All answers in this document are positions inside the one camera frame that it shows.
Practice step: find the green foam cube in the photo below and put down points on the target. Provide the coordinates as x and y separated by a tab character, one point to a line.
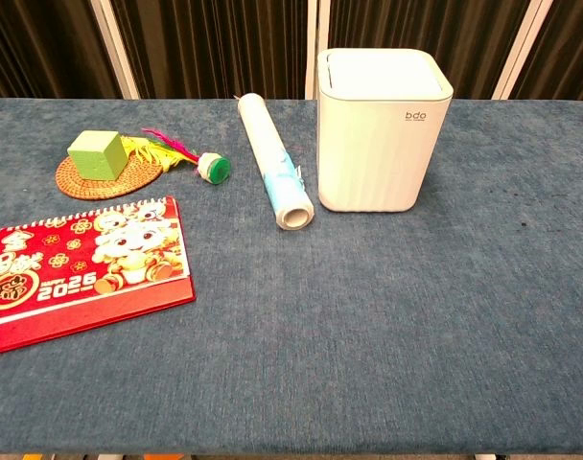
97	154

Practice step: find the dark pleated curtain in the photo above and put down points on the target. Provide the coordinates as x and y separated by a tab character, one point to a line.
215	43

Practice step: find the red 2026 desk calendar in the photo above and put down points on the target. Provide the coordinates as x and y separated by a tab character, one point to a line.
80	268

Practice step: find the white vertical frame post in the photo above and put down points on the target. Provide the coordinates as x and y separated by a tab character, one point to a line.
317	29

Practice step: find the blue fabric table cover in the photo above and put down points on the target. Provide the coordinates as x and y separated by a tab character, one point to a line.
320	326

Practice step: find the colourful feather shuttlecock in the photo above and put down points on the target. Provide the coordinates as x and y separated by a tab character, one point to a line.
186	155

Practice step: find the white slanted frame bar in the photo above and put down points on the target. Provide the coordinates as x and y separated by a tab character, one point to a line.
115	48
518	50

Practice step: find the white plastic container lid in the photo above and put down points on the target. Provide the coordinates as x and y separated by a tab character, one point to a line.
382	73

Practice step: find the white plastic trash bin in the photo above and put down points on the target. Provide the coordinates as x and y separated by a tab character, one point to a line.
375	158

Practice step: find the white rolled paper tube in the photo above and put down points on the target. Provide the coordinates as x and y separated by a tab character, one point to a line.
276	163

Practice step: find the round woven rattan coaster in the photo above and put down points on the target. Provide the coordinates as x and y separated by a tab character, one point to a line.
80	184

